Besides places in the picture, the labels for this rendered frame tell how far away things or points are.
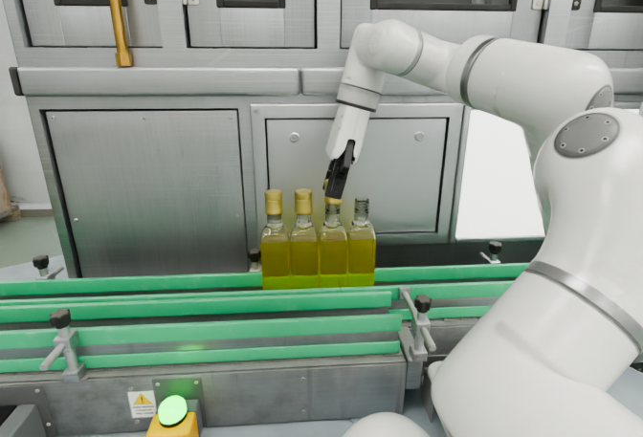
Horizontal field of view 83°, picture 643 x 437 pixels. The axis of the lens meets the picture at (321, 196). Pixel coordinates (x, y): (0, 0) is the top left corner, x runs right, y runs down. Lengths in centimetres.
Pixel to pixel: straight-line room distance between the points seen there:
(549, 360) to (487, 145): 69
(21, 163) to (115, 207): 380
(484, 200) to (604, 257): 67
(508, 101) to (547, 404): 29
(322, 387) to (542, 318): 52
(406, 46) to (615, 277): 40
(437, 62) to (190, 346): 63
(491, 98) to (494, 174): 51
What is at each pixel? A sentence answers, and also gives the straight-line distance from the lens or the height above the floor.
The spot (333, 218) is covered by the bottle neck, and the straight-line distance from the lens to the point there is 72.
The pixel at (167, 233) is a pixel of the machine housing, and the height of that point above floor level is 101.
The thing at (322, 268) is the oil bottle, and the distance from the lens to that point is 75.
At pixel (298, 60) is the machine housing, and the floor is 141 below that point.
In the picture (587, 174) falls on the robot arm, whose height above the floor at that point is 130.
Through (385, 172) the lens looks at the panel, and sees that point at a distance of 86.
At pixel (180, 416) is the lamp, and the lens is 74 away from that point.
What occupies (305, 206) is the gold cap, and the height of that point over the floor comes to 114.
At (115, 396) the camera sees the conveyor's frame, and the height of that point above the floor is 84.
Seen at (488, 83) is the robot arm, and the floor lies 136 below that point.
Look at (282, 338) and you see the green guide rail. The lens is 70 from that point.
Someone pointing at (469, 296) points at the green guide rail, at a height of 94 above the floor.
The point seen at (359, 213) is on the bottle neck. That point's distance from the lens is 73.
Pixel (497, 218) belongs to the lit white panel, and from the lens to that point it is 99.
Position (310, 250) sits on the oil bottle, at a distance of 73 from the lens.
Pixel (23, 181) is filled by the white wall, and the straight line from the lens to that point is 481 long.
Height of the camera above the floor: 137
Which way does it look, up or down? 18 degrees down
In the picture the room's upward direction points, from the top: straight up
